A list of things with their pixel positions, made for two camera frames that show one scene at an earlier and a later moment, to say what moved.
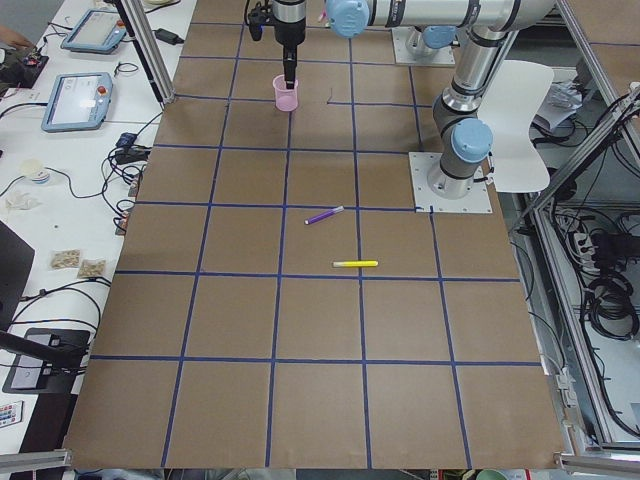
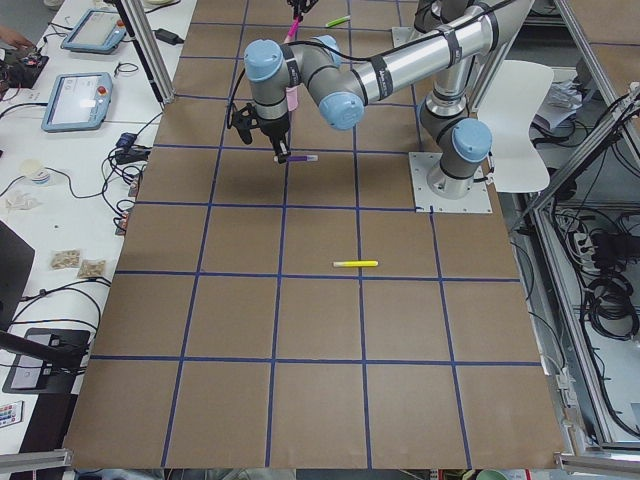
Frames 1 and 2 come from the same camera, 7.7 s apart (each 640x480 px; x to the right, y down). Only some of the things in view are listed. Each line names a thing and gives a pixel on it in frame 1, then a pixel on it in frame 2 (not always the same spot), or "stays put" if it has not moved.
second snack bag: x=92 y=268 stays put
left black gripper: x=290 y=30 -> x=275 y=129
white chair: x=509 y=107 stays put
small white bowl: x=36 y=171 stays put
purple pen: x=324 y=214 -> x=306 y=157
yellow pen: x=355 y=263 stays put
